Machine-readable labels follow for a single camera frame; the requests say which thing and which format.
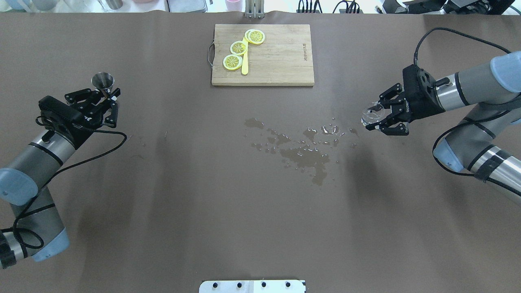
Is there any yellow plastic knife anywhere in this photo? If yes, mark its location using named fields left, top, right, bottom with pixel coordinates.
left=241, top=36, right=250, bottom=76

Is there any aluminium frame post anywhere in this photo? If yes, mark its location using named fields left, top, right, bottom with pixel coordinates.
left=244, top=0, right=265, bottom=19

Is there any lemon slice near handle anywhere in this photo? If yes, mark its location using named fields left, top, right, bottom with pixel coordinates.
left=223, top=54, right=243, bottom=71

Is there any middle lemon slice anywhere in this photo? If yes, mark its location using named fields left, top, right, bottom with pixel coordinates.
left=230, top=40, right=249, bottom=56

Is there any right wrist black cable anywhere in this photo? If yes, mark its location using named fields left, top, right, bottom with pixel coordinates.
left=414, top=27, right=512, bottom=67

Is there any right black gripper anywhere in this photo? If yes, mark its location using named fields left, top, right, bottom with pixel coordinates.
left=365, top=83, right=445, bottom=136

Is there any pink plastic cup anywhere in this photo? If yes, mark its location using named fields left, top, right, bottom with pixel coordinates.
left=225, top=0, right=244, bottom=12

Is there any far lemon slice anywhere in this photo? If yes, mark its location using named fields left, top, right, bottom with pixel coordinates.
left=244, top=28, right=266, bottom=44

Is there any clear glass cup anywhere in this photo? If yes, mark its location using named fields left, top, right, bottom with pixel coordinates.
left=361, top=102, right=386, bottom=126

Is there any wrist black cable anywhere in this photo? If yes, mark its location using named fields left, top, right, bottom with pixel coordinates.
left=414, top=27, right=512, bottom=67
left=11, top=116, right=127, bottom=249

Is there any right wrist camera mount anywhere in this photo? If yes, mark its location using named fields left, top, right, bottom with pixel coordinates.
left=402, top=64, right=435, bottom=101

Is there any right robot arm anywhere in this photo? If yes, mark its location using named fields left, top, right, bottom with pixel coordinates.
left=361, top=51, right=521, bottom=204

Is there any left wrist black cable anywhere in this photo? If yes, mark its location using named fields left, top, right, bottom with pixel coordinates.
left=11, top=116, right=127, bottom=249

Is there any wooden cutting board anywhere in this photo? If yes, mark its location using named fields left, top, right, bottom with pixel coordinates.
left=211, top=24, right=315, bottom=87

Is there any steel jigger measuring cup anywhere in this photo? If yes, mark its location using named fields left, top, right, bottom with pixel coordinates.
left=91, top=72, right=117, bottom=101

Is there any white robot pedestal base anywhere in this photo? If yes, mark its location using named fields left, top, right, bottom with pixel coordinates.
left=199, top=280, right=307, bottom=293

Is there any kitchen scale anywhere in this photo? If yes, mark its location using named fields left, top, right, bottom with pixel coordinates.
left=167, top=0, right=207, bottom=13

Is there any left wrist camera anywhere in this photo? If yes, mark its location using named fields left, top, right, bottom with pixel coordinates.
left=38, top=95, right=84, bottom=131

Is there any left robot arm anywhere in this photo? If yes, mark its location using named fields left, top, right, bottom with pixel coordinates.
left=0, top=88, right=120, bottom=269

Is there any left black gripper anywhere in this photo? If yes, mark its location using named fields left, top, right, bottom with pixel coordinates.
left=61, top=88, right=121, bottom=139

